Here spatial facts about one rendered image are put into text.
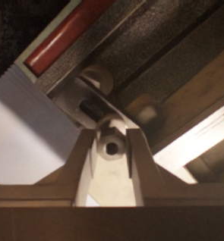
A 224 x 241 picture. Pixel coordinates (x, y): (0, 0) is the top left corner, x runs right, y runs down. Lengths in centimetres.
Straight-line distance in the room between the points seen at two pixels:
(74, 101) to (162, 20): 31
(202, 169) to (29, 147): 42
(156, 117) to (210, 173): 14
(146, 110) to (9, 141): 42
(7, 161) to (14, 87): 22
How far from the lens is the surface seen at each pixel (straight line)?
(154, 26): 44
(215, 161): 32
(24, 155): 56
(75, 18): 47
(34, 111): 49
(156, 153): 20
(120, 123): 17
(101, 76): 30
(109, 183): 30
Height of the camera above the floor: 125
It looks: 72 degrees down
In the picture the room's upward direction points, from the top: 178 degrees counter-clockwise
